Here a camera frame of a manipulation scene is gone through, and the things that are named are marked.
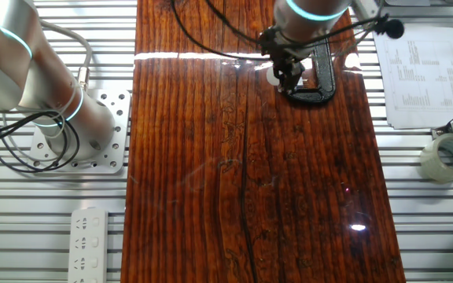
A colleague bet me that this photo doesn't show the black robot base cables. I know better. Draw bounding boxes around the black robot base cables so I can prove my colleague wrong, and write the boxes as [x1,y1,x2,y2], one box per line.
[0,112,81,173]

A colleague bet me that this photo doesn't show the printed paper sheets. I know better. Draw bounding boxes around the printed paper sheets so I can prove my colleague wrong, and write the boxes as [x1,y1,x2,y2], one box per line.
[372,23,453,130]

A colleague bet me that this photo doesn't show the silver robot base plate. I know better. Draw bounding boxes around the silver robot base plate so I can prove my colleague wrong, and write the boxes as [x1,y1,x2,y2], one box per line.
[28,88,132,175]

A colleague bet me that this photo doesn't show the brown wooden board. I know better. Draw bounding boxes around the brown wooden board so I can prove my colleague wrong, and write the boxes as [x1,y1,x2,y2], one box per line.
[120,0,407,283]

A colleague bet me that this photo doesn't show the white light bulb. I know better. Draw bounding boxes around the white light bulb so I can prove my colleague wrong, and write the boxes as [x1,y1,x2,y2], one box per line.
[266,67,281,86]

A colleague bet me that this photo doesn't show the white power strip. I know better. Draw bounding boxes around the white power strip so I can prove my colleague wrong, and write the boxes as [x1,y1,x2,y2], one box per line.
[68,207,109,283]

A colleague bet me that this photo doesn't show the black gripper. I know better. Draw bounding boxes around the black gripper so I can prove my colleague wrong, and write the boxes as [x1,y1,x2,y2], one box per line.
[260,27,306,95]

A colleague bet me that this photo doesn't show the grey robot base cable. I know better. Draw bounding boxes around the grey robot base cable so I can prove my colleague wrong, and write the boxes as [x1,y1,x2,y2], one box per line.
[37,19,94,91]

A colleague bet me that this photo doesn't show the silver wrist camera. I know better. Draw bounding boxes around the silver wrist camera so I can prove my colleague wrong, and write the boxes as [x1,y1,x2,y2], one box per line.
[351,0,383,23]

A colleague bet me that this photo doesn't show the black C-clamp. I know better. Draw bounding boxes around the black C-clamp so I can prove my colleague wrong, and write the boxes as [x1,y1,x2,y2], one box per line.
[279,37,337,104]

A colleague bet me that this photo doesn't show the clear tape roll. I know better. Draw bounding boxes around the clear tape roll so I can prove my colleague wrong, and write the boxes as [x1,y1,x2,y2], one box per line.
[419,132,453,184]

